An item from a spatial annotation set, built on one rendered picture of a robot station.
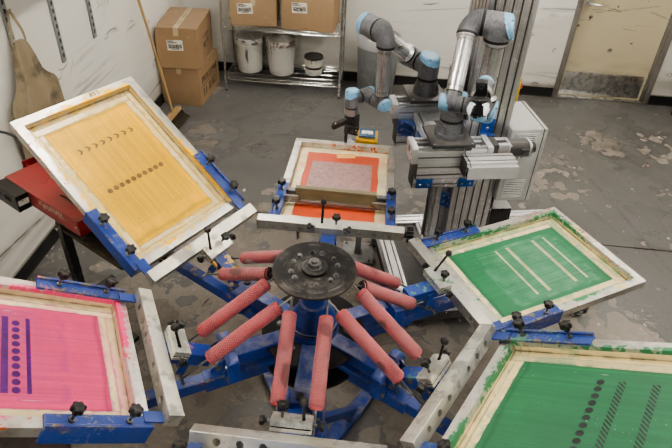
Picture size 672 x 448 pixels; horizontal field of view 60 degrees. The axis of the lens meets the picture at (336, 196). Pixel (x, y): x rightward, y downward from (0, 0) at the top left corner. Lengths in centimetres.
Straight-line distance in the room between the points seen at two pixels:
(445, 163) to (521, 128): 49
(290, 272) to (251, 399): 139
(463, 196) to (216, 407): 179
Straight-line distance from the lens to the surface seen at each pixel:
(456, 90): 264
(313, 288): 198
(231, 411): 328
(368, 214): 289
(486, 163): 300
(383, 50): 306
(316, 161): 328
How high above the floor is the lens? 269
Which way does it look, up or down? 35 degrees down
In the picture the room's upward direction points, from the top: 3 degrees clockwise
